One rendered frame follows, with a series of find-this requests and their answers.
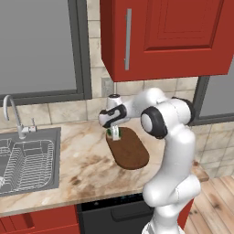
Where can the red cupboard door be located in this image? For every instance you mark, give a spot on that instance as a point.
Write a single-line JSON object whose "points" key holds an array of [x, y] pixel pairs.
{"points": [[182, 36]]}

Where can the narrow grey framed window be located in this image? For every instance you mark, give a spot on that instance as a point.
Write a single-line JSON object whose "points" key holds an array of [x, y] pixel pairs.
{"points": [[216, 94]]}

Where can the grey steel sink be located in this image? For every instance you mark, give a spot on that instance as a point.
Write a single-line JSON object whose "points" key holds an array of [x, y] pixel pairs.
{"points": [[57, 158]]}

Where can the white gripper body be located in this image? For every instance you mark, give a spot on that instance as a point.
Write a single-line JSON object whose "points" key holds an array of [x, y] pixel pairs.
{"points": [[115, 132]]}

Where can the grey wall socket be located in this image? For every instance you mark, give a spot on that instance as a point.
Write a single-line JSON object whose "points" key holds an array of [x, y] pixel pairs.
{"points": [[107, 87]]}

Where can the brown oval cutting board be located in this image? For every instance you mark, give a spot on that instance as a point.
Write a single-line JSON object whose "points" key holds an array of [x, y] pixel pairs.
{"points": [[129, 151]]}

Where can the green sponge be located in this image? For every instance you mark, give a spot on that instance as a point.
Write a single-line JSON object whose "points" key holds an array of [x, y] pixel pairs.
{"points": [[108, 132]]}

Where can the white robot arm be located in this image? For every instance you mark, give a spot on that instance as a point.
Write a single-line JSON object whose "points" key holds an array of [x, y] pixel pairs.
{"points": [[176, 146]]}

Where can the narrow red base panel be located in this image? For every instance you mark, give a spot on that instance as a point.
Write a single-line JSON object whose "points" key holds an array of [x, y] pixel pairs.
{"points": [[185, 214]]}

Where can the red wall cupboard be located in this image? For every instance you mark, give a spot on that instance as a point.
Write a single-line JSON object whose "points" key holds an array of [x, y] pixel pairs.
{"points": [[107, 39]]}

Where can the red base cupboard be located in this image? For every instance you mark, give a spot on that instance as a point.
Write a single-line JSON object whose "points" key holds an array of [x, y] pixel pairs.
{"points": [[45, 221]]}

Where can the black dishwasher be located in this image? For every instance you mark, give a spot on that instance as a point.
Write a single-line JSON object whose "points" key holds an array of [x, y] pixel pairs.
{"points": [[100, 219]]}

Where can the large grey framed window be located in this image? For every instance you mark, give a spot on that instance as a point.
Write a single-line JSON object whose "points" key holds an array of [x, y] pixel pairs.
{"points": [[36, 45]]}

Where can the silver curved tap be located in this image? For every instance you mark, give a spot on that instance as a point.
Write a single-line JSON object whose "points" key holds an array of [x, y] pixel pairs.
{"points": [[20, 129]]}

